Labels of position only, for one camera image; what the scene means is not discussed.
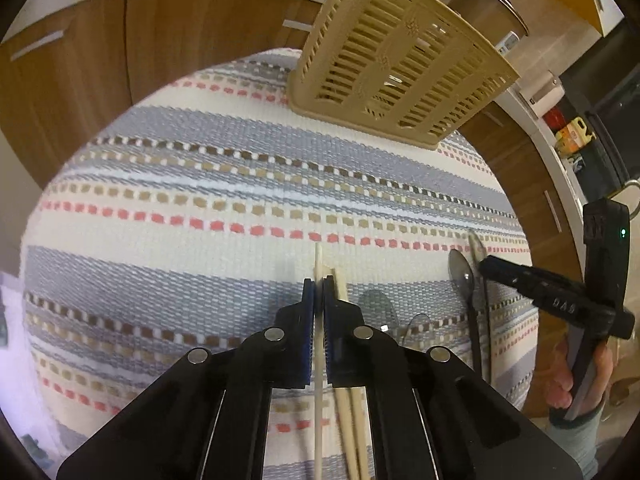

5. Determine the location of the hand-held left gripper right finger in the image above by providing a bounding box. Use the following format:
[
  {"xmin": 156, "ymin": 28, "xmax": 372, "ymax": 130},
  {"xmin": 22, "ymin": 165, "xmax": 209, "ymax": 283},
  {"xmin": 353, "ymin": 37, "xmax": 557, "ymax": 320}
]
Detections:
[{"xmin": 324, "ymin": 275, "xmax": 584, "ymax": 480}]

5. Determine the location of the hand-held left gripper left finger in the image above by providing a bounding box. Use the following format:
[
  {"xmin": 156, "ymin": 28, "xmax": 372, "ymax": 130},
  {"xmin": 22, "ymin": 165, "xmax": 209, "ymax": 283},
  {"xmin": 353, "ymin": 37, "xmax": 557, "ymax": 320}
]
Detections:
[{"xmin": 56, "ymin": 279, "xmax": 317, "ymax": 480}]

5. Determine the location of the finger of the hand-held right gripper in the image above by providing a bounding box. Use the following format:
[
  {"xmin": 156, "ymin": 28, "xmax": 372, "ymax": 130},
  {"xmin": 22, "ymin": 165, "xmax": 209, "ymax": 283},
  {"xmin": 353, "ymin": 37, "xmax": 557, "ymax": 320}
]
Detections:
[{"xmin": 479, "ymin": 254, "xmax": 541, "ymax": 303}]

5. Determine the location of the pale chopstick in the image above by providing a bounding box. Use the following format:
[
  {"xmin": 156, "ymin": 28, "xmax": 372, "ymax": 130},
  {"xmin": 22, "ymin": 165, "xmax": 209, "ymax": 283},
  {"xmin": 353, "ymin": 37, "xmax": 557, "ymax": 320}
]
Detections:
[{"xmin": 314, "ymin": 242, "xmax": 324, "ymax": 480}]

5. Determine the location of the beige plastic utensil basket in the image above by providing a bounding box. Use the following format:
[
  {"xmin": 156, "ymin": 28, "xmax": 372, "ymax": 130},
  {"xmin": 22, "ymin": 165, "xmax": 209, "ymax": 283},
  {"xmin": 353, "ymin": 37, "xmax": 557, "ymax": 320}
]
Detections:
[{"xmin": 286, "ymin": 0, "xmax": 522, "ymax": 151}]

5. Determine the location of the person's right forearm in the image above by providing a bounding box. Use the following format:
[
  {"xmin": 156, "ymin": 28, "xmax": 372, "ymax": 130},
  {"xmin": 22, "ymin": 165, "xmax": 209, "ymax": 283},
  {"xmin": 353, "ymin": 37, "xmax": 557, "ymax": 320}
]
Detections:
[{"xmin": 549, "ymin": 400, "xmax": 608, "ymax": 480}]

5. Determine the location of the person's right hand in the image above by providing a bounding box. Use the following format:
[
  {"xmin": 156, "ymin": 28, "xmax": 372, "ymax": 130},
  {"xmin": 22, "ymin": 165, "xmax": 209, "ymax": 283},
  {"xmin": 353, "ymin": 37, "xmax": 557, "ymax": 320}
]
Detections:
[{"xmin": 546, "ymin": 337, "xmax": 615, "ymax": 413}]

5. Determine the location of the clear plastic spoon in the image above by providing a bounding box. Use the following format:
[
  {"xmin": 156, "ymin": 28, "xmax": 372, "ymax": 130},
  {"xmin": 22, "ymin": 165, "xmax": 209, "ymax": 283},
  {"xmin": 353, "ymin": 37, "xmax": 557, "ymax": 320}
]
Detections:
[{"xmin": 357, "ymin": 289, "xmax": 401, "ymax": 346}]

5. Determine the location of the yellow box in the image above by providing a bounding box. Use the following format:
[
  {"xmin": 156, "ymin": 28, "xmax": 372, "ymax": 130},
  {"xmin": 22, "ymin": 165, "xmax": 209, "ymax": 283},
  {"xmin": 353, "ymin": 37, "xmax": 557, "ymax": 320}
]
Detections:
[{"xmin": 555, "ymin": 117, "xmax": 599, "ymax": 157}]

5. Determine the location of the striped woven cloth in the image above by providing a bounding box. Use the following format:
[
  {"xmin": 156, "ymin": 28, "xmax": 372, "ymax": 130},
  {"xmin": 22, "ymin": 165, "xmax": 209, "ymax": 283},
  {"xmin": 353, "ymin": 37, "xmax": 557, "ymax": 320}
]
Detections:
[{"xmin": 19, "ymin": 47, "xmax": 542, "ymax": 480}]

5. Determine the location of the black oven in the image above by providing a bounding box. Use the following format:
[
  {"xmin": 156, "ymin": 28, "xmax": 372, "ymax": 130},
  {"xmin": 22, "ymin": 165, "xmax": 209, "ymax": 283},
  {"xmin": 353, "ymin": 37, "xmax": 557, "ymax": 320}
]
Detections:
[{"xmin": 559, "ymin": 15, "xmax": 640, "ymax": 203}]

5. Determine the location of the brown canister with metal lid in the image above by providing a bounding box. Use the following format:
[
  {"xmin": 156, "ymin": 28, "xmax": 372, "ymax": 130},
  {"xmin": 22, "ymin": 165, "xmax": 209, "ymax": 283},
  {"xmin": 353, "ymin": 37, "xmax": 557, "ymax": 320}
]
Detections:
[{"xmin": 446, "ymin": 0, "xmax": 530, "ymax": 57}]

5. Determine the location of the curved metal handle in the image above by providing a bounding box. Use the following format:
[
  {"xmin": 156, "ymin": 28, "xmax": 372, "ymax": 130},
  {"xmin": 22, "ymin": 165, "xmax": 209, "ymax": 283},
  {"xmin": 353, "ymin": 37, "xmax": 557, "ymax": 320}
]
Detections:
[{"xmin": 606, "ymin": 178, "xmax": 640, "ymax": 211}]

